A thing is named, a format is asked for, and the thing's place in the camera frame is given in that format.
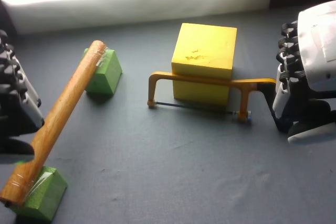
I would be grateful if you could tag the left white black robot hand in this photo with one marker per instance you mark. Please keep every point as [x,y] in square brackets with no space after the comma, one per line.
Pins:
[15,98]

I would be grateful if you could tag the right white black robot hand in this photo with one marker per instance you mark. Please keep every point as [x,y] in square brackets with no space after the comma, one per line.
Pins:
[315,56]

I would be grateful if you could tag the round wooden rod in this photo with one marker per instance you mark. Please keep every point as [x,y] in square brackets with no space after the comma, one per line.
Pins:
[65,98]

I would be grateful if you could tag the yellow frame hacksaw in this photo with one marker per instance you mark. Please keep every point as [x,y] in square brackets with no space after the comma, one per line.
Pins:
[152,87]

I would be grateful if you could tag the green wedge block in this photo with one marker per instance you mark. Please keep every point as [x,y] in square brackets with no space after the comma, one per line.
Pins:
[106,77]
[44,197]

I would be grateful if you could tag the yellow wooden cube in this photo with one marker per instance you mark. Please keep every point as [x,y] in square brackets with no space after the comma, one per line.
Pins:
[204,48]

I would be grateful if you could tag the white backdrop sheet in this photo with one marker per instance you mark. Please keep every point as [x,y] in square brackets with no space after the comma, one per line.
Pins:
[131,6]

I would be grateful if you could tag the grey table cloth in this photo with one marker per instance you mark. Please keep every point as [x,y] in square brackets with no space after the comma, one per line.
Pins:
[168,169]

